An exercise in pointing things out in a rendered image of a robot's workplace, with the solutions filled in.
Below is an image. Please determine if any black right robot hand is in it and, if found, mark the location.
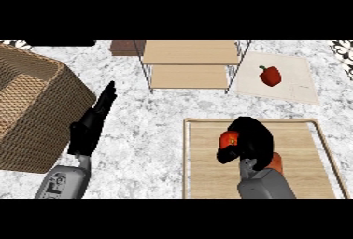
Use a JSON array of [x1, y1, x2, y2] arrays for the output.
[[216, 116, 276, 172]]

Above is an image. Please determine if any brown wicker basket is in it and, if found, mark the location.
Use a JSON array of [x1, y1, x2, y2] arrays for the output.
[[0, 42, 97, 175]]

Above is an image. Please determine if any black flat appliance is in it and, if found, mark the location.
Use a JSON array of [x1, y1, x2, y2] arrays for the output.
[[25, 40, 96, 48]]

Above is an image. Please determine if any beige placemat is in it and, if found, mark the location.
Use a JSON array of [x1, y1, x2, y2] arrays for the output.
[[235, 51, 322, 105]]

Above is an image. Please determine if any red tomato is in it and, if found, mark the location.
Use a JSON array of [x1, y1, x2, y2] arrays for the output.
[[219, 130, 239, 150]]

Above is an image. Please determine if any wooden tray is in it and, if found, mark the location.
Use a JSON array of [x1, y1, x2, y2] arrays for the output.
[[182, 118, 351, 200]]

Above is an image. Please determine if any black white patterned object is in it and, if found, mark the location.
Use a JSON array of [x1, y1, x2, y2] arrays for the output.
[[328, 40, 353, 82], [0, 40, 34, 50]]

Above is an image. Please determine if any brown wooden block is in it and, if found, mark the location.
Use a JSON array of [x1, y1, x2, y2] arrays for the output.
[[109, 40, 148, 57]]

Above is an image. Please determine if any wooden tiered wire shelf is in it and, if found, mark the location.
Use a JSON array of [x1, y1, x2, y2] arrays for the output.
[[134, 40, 253, 95]]

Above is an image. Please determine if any orange-red vegetable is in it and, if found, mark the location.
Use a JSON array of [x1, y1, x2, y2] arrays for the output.
[[266, 152, 284, 175]]

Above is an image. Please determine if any red bell pepper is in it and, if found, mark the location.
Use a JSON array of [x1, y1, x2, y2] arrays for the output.
[[258, 64, 282, 88]]

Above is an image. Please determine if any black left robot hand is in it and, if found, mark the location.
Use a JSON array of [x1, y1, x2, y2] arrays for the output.
[[66, 80, 118, 158]]

